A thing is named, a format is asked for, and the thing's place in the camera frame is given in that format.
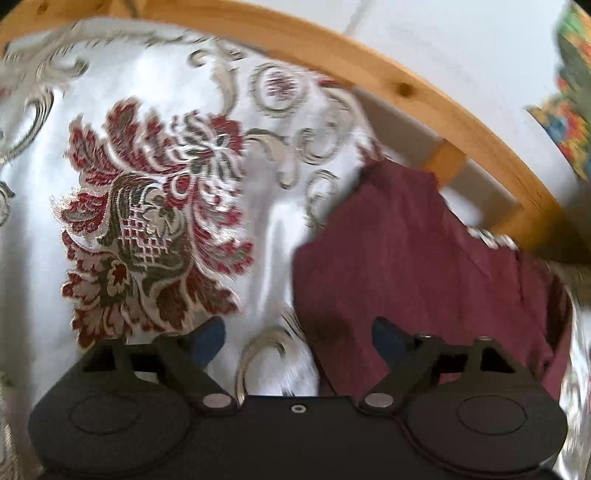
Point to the maroon long-sleeve shirt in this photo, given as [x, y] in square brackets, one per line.
[394, 249]

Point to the colourful peacock wall poster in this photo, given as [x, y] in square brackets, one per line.
[565, 116]

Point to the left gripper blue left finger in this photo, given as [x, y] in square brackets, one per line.
[184, 358]

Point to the floral white satin bedspread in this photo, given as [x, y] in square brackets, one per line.
[152, 177]

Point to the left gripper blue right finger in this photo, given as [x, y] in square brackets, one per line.
[410, 360]

